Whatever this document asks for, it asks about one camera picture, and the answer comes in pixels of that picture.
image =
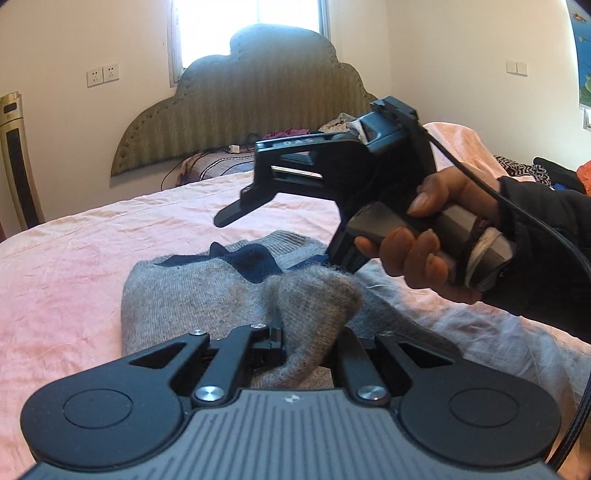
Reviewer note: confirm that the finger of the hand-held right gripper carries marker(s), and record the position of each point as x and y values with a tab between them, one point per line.
240	210

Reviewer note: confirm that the white wall switch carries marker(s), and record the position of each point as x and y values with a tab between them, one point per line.
517	67

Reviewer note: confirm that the pink bed sheet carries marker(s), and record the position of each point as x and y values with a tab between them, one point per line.
64	258

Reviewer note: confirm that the striped grey pillow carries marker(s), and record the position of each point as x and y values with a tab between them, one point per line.
217	166

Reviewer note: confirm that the orange cloth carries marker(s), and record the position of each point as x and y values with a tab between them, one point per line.
584	177

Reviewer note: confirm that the gold tower fan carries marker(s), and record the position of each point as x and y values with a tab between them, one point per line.
18	161

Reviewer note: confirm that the bright window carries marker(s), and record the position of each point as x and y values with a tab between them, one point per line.
251	27

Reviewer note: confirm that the pile of mixed clothes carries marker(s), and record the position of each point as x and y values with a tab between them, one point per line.
344	124

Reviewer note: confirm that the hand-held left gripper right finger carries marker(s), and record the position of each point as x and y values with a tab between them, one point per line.
353	357

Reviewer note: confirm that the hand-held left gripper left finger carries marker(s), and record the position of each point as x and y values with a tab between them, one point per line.
272	339

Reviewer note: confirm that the olive padded headboard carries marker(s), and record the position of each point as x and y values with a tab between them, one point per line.
240	97

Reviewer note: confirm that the grey and navy knit sweater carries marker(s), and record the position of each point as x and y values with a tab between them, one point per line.
221	300

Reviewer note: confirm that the white wall socket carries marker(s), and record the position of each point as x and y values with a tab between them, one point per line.
102	75

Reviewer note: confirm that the colourful wall poster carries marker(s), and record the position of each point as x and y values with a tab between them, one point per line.
582	50

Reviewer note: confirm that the black white zigzag cloth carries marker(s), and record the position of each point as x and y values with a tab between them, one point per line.
512	167

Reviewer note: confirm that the magenta cloth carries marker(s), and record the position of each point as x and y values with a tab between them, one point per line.
281	134

